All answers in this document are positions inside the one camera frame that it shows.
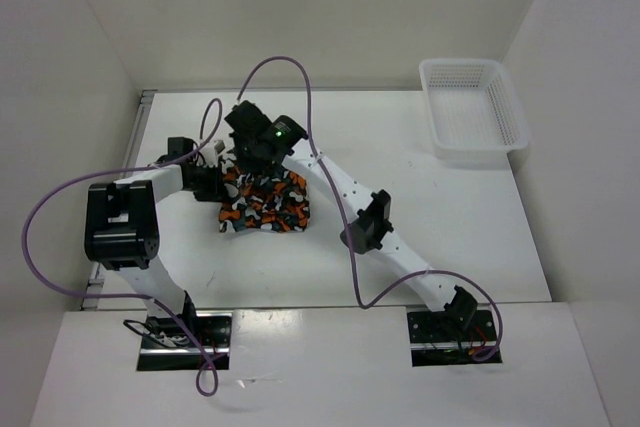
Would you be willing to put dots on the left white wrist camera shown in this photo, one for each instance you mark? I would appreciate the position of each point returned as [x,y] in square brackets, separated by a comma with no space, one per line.
[211,153]

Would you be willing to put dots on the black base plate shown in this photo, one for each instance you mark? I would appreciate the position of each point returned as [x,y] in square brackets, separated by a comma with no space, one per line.
[432,345]
[165,347]

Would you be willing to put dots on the orange camouflage shorts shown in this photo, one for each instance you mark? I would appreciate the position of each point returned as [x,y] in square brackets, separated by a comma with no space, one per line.
[276,202]

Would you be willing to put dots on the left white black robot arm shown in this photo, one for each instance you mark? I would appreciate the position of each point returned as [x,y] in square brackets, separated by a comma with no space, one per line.
[122,230]

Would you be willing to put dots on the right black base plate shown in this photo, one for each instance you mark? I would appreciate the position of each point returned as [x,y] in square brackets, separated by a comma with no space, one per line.
[432,345]

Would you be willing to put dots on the white plastic basket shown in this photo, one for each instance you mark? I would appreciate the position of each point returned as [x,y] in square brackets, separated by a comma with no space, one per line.
[473,110]

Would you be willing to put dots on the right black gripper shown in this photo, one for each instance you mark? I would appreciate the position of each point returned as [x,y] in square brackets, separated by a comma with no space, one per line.
[244,165]

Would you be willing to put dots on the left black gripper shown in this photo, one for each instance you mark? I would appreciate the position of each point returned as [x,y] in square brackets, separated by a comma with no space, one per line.
[216,193]

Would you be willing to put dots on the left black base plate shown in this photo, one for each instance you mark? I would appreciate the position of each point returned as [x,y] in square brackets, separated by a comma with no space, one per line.
[165,347]

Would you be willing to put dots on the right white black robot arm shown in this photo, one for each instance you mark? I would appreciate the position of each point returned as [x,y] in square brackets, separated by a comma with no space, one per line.
[366,218]

